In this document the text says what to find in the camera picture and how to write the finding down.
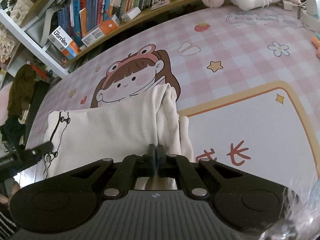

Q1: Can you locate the cream t-shirt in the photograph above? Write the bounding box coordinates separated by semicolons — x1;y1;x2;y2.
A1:
43;83;194;179

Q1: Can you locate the person's left hand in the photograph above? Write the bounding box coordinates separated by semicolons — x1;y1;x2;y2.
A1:
0;181;21;205

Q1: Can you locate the black white striped sleeve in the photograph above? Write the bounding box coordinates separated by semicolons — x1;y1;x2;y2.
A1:
0;207;17;240

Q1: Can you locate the brown jacket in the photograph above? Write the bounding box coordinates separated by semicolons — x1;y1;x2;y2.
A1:
8;64;36;117

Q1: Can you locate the usmile white orange box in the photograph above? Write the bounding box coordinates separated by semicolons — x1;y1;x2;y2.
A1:
48;26;80;60

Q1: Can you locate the pink checkered cartoon tablecloth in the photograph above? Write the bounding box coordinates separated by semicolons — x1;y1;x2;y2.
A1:
27;7;319;199

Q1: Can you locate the white orange flat box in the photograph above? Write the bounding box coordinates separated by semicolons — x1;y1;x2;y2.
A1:
81;15;120;47

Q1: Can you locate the row of leaning books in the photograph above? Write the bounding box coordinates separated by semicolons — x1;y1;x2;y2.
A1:
56;0;170;47

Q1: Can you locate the small white box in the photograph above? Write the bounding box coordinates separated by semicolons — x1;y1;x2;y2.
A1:
121;7;141;22

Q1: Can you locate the orange highlighter pen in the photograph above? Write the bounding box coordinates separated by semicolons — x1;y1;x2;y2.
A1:
311;36;320;49

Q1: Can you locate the white bookshelf frame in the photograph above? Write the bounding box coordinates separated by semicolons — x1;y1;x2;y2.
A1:
0;0;203;78

